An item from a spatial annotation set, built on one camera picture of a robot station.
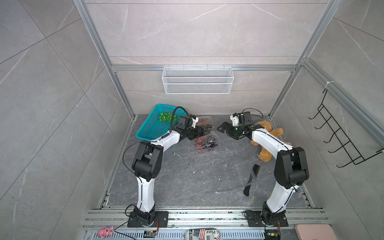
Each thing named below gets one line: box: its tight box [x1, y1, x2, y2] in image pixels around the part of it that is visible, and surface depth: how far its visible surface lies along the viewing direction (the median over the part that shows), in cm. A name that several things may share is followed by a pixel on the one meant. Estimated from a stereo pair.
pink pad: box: [294, 224, 337, 240], surface depth 73 cm
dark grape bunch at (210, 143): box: [204, 138, 218, 149], surface depth 97 cm
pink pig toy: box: [97, 226, 114, 239], surface depth 70 cm
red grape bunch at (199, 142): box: [195, 136, 208, 150], surface depth 99 cm
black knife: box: [243, 164, 261, 197], surface depth 85 cm
